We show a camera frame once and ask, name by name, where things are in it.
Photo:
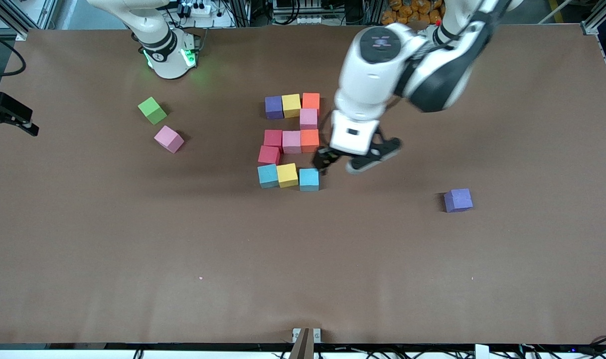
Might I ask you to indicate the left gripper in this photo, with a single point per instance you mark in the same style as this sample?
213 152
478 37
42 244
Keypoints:
324 158

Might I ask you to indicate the orange foam cube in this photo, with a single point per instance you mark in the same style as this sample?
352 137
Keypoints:
310 140
311 101

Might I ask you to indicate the cyan foam cube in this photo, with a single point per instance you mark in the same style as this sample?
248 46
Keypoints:
309 180
267 176

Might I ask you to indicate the pink foam cube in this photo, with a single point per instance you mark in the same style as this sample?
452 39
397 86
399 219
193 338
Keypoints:
169 139
308 119
291 142

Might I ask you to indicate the yellow foam cube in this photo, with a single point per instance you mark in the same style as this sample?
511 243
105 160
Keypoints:
287 175
291 105

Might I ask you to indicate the red foam cube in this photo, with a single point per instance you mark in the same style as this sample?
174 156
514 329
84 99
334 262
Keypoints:
273 138
268 155

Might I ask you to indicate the purple foam cube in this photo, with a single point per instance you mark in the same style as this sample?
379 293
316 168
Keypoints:
458 200
274 107

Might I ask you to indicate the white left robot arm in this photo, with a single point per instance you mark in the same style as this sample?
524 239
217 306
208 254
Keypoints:
397 60

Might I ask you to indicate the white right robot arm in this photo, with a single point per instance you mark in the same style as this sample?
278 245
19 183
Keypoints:
158 45

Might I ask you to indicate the orange toy pile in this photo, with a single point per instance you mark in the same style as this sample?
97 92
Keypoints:
407 12

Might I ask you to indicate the brown table mat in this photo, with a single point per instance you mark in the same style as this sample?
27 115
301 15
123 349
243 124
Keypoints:
283 279

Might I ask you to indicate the grey equipment rack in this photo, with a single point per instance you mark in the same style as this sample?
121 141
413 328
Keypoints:
308 7

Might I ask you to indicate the green foam cube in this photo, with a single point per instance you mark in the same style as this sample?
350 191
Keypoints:
152 110

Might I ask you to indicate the white power strip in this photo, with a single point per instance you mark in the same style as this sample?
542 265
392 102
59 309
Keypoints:
208 21

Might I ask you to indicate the white paper label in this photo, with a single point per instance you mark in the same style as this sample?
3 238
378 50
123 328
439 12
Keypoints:
481 351

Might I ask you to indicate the aluminium frame post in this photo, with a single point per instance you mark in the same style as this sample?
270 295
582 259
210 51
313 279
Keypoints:
589 25
6 17

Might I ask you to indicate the metal edge bracket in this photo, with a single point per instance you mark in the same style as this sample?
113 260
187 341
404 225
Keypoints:
305 349

